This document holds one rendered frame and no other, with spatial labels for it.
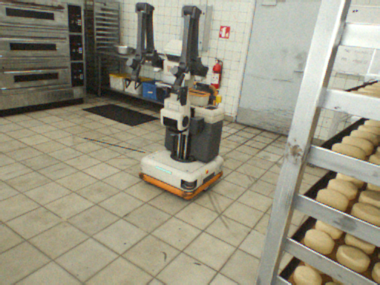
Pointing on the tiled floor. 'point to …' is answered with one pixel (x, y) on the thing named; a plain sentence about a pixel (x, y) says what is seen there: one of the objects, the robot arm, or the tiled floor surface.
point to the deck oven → (41, 55)
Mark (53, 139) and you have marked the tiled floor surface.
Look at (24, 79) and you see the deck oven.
